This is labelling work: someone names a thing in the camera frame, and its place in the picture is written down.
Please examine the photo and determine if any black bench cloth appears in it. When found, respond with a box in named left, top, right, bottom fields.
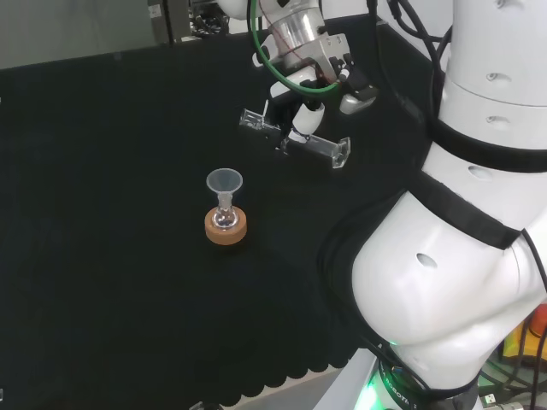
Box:
left=0, top=12, right=448, bottom=407

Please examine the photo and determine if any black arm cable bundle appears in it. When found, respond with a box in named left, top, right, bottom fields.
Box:
left=366, top=0, right=455, bottom=144

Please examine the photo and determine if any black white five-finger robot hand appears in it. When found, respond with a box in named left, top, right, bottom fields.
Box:
left=251, top=32, right=379, bottom=151

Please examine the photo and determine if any clear graduated cylinder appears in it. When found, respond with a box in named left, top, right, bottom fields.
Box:
left=238, top=108, right=352, bottom=171

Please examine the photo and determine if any cork ring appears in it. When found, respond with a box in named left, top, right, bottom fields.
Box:
left=203, top=206, right=249, bottom=246

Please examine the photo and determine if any yellow stop button box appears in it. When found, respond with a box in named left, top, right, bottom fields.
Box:
left=502, top=313, right=547, bottom=362

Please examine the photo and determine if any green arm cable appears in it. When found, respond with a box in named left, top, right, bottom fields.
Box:
left=249, top=0, right=341, bottom=94

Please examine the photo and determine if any clear plastic funnel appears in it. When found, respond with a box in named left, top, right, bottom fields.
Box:
left=206, top=168, right=244, bottom=202

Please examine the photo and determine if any small round-bottom glass flask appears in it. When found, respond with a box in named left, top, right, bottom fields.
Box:
left=213, top=192, right=239, bottom=231

